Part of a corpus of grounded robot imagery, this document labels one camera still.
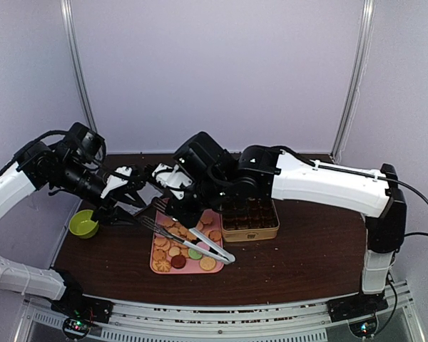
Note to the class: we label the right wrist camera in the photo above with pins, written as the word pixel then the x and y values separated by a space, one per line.
pixel 201 153

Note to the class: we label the swirl butter cookie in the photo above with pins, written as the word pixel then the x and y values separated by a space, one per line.
pixel 162 265

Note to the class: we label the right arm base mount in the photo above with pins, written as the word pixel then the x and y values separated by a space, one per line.
pixel 354 306

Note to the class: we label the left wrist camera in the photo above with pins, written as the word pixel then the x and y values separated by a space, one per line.
pixel 87 144

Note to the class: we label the green bowl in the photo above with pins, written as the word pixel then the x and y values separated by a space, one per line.
pixel 82 226

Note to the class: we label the yellow round cookie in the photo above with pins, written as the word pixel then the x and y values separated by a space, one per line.
pixel 207 263

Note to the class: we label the aluminium corner post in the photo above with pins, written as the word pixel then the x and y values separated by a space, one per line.
pixel 69 25
pixel 358 70

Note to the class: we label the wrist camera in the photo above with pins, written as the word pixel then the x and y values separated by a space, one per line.
pixel 87 144
pixel 201 153

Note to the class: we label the green round cookie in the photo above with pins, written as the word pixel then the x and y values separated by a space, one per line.
pixel 195 255

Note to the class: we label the pink tray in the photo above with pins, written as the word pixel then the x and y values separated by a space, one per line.
pixel 211 227

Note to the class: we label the gold cookie tin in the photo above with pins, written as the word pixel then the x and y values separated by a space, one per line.
pixel 254 220

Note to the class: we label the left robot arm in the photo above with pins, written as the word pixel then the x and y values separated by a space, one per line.
pixel 69 161

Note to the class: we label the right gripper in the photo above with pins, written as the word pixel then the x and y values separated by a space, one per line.
pixel 173 208

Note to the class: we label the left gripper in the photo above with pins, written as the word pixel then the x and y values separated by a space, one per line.
pixel 118 188

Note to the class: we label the aluminium corner post right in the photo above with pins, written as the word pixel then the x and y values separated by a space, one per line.
pixel 358 70

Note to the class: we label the aluminium corner post left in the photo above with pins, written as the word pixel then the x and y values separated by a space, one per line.
pixel 69 25

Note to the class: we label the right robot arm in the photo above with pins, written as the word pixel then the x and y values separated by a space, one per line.
pixel 203 179

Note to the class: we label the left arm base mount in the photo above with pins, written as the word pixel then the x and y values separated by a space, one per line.
pixel 85 308

